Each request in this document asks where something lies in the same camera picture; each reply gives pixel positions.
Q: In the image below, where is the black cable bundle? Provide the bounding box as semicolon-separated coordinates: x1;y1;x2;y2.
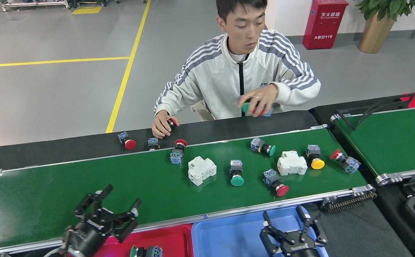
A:
336;94;415;131

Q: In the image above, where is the conveyor drive chain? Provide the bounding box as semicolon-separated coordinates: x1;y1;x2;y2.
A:
320;191;378;213

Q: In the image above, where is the green conveyor belt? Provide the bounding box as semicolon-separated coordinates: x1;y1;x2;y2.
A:
330;105;415;186
0;124;377;256

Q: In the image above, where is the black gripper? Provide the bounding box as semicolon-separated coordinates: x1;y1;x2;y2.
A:
72;184;142;254
259;205;328;257

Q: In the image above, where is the yellow push button switch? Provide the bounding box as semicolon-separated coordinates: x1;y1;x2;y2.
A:
306;144;325;170

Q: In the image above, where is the person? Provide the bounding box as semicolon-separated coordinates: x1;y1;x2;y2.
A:
153;0;321;124

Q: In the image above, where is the metal frame cart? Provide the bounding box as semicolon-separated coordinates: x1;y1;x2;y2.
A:
0;0;70;11

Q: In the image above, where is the red fire extinguisher cabinet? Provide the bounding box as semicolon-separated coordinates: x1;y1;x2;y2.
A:
302;0;349;50

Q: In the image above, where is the person's right hand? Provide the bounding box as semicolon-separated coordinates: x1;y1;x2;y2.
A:
152;110;180;140

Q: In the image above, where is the large red mushroom button switch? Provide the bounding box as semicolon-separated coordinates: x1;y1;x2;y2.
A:
117;131;137;151

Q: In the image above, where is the white circuit breaker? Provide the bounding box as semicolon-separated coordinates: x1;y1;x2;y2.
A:
276;150;308;176
187;156;218;187

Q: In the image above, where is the person's left hand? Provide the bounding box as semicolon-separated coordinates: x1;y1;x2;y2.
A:
239;84;279;117

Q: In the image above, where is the grey office chair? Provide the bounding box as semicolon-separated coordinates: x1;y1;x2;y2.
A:
191;100;215;121

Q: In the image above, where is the blue plastic tray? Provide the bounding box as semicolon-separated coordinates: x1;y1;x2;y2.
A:
191;205;329;257

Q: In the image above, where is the red plastic tray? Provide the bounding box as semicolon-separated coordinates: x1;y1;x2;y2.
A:
95;224;194;257

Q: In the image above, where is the potted plant in gold pot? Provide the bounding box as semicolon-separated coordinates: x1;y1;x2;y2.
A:
354;0;415;54

